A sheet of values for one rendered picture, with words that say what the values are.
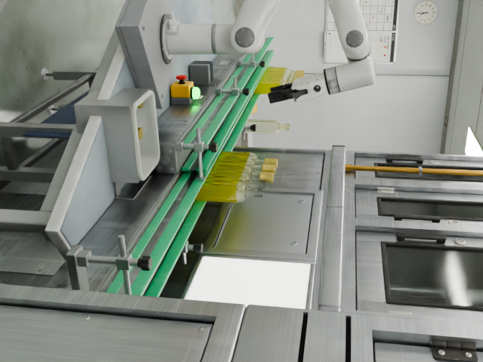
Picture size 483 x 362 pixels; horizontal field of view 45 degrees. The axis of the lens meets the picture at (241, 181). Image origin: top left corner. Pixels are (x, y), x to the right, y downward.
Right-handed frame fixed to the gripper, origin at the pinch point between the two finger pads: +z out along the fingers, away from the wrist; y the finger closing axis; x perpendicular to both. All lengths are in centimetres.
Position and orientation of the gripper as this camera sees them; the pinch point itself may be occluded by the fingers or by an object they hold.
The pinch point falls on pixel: (276, 94)
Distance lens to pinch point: 171.6
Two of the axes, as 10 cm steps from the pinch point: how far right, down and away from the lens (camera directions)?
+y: 1.7, -4.1, 9.0
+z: -9.4, 1.9, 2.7
